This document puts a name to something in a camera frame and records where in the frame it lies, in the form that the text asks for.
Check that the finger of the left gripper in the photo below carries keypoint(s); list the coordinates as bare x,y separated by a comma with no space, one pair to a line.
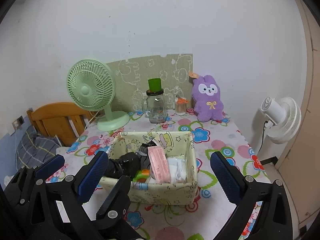
28,211

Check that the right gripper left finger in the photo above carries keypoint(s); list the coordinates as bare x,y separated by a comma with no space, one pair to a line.
73,163

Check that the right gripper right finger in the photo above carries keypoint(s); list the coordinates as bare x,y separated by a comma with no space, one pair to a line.
274,218

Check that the black plastic bag bundle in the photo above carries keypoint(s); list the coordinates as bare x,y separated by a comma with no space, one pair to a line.
126,165

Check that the pink mask pack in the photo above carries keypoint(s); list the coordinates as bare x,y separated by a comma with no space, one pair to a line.
159,164

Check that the white tissue packet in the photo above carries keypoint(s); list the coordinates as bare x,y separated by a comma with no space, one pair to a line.
177,169

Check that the grey plaid bedding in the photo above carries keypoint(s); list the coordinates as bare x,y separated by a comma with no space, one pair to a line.
35,149

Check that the green orange small toy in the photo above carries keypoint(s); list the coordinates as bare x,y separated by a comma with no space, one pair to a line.
141,176

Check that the white standing fan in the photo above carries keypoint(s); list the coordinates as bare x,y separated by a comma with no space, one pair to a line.
283,119

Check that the green desk fan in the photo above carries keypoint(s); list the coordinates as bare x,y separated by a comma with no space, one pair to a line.
91,86

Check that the glass mason jar mug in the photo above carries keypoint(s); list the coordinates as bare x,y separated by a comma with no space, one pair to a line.
155,106

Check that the yellow cartoon fabric storage box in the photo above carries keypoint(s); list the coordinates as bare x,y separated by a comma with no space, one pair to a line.
176,144

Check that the green cup on jar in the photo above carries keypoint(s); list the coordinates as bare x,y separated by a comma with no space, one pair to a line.
154,85

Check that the cotton swab jar orange lid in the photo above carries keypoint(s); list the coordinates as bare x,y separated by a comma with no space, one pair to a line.
181,105

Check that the purple bunny plush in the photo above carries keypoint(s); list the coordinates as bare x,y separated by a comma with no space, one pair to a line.
206,95

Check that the wall power socket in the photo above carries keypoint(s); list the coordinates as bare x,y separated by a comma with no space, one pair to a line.
18,123

